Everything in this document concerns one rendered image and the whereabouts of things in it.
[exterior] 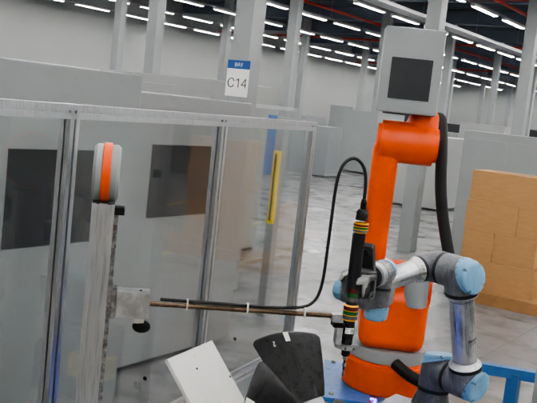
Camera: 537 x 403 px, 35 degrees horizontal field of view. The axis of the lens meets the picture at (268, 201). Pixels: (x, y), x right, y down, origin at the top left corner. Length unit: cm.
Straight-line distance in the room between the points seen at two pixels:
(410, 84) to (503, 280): 470
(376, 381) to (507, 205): 449
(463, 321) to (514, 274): 750
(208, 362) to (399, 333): 395
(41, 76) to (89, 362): 268
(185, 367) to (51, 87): 268
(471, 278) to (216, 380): 93
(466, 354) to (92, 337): 135
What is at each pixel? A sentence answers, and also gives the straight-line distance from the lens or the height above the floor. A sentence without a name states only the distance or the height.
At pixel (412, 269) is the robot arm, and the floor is 160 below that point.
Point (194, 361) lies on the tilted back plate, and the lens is 253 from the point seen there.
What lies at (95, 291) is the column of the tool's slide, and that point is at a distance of 231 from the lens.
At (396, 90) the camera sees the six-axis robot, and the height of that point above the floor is 231.
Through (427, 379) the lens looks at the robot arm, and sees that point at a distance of 320.
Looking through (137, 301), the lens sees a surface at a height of 154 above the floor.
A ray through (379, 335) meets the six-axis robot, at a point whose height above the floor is 49.
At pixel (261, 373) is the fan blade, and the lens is 225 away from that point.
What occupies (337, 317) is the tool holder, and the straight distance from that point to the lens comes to 243.
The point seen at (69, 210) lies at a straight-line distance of 238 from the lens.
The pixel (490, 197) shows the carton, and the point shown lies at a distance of 1054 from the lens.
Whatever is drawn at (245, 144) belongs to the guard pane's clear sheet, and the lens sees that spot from 326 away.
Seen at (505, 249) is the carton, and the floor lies 70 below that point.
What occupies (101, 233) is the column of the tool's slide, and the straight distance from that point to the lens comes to 228.
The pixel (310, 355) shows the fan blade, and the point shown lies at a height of 138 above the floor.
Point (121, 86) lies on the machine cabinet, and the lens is 524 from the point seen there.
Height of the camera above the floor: 211
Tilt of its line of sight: 7 degrees down
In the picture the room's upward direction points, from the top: 6 degrees clockwise
